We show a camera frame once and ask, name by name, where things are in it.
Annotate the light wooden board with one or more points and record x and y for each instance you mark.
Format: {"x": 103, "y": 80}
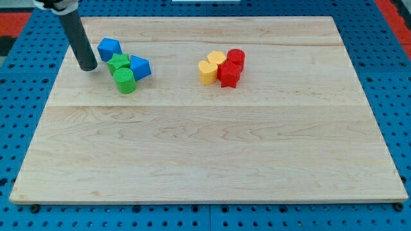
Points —
{"x": 296, "y": 129}

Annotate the blue triangle block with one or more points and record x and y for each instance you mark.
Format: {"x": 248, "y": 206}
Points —
{"x": 140, "y": 67}

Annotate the blue pentagon block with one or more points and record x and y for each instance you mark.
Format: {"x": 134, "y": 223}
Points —
{"x": 107, "y": 47}

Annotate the white and black rod mount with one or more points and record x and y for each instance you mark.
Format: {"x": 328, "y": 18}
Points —
{"x": 58, "y": 7}

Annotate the green star block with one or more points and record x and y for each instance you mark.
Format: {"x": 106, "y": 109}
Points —
{"x": 118, "y": 61}

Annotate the yellow heart block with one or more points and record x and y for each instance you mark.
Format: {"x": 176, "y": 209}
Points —
{"x": 208, "y": 72}

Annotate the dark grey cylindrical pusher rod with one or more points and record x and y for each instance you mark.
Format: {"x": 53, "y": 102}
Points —
{"x": 78, "y": 40}

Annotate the red star block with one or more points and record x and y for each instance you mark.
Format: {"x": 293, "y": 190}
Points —
{"x": 230, "y": 74}

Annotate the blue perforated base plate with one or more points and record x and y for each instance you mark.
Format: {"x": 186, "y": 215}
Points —
{"x": 377, "y": 54}

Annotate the yellow hexagon block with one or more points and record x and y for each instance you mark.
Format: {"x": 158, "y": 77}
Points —
{"x": 216, "y": 57}

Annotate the green cylinder block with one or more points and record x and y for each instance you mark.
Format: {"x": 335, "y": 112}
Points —
{"x": 124, "y": 80}

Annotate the red cylinder block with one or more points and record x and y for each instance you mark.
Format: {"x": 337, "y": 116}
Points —
{"x": 237, "y": 56}

